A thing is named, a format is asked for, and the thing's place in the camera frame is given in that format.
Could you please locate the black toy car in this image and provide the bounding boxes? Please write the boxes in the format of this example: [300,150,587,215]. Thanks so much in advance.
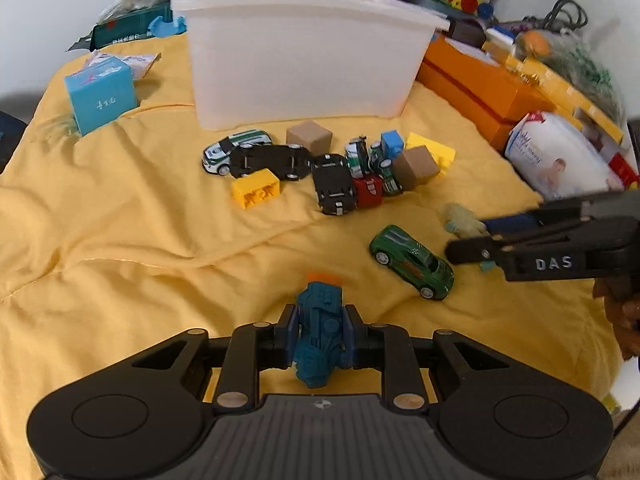
[311,153,359,217]
[229,144,313,182]

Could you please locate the teal toy vehicle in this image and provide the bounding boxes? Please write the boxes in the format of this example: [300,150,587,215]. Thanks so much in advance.
[292,282,346,390]

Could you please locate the long yellow building block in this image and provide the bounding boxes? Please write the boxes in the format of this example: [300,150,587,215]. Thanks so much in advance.
[406,132,457,178]

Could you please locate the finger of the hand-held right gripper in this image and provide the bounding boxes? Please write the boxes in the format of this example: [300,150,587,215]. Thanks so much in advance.
[445,222,592,267]
[481,196,596,235]

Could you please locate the black power adapter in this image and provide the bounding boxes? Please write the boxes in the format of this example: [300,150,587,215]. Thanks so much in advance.
[447,19,488,48]

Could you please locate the white wet wipe packets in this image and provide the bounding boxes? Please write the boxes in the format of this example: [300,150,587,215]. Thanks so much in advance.
[82,52,161,81]

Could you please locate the pale green toy piece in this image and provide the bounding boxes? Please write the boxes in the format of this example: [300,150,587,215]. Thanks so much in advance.
[442,203,488,238]

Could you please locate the black cable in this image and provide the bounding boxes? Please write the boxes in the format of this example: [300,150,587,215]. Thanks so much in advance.
[542,0,588,33]

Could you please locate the tray of colourful shapes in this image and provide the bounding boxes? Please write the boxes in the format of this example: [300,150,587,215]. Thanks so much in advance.
[400,0,496,21]

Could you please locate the clear mesh bag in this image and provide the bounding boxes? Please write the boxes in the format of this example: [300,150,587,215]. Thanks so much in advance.
[515,30,626,121]

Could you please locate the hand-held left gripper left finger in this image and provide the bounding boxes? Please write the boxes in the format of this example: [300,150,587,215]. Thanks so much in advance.
[127,304,301,409]

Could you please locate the red toy car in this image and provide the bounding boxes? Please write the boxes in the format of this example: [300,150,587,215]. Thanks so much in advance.
[352,175,385,209]

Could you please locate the orange building block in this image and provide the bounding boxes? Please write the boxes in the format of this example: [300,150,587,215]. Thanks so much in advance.
[305,270,347,287]

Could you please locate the person's right hand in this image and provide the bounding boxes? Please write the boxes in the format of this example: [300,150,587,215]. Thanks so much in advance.
[592,275,640,361]

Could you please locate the small yellow building block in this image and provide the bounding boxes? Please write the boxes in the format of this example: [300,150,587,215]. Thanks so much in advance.
[231,169,282,209]

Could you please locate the blue plastic toy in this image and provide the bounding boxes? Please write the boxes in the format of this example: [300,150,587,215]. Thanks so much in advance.
[149,15,187,39]

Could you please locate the white baby wipes pack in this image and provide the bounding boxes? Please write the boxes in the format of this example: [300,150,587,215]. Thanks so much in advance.
[504,111,626,201]

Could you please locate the dark blue bag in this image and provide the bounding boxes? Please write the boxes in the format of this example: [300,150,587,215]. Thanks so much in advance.
[0,107,28,171]

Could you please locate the tan wooden cube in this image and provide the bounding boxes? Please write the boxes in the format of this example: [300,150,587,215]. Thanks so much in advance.
[286,121,333,153]
[395,146,442,192]

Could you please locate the dark green sports toy car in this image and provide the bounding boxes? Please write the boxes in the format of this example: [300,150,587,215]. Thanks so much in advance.
[369,224,456,302]

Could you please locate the orange box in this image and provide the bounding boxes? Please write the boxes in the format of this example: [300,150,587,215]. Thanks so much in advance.
[416,37,556,153]

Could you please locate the green tissue pack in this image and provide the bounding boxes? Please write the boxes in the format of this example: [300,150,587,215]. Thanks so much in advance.
[67,2,173,53]

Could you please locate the small dark green toy car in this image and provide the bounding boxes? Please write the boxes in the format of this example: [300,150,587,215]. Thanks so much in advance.
[369,140,404,197]

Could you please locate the white green striped toy car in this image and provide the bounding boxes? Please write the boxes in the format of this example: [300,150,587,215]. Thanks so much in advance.
[201,129,274,177]

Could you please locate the yellow blanket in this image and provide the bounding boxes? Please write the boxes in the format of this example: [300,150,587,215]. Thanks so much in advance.
[0,37,623,480]

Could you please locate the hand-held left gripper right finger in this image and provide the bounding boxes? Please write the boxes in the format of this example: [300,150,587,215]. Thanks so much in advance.
[342,305,507,410]

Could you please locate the small blue building block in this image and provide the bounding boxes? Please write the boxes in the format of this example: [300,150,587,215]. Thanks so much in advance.
[380,131,405,158]

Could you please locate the light blue cardboard box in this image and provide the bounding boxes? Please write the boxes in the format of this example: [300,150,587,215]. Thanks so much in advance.
[64,56,139,137]

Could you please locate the small red box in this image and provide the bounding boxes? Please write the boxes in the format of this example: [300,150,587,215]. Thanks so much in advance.
[610,152,640,188]

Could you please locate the flat yellow box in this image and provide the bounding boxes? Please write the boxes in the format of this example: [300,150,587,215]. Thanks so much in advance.
[482,40,626,146]

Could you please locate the white plastic bin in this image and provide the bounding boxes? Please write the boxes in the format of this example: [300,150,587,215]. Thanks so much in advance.
[171,0,451,131]

